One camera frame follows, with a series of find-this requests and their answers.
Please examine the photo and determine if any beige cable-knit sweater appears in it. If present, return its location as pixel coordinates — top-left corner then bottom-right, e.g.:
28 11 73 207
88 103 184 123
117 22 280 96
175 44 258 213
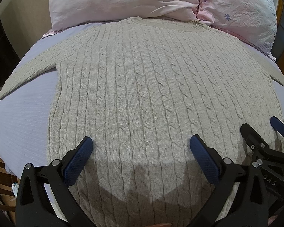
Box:
0 16 284 227

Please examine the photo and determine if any pink floral pillow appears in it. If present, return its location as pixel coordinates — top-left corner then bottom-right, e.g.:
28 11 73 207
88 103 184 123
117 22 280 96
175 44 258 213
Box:
48 0 277 54

